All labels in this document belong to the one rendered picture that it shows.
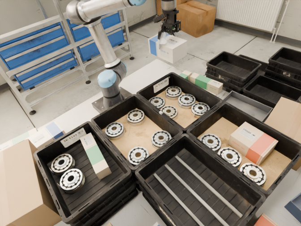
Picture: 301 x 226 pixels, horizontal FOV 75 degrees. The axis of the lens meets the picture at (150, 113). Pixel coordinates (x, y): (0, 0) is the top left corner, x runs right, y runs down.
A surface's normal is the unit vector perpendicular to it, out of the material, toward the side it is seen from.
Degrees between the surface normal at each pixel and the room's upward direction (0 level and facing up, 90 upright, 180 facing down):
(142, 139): 0
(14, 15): 90
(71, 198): 0
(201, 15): 89
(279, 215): 0
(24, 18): 90
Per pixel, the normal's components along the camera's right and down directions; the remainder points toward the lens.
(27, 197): -0.10, -0.69
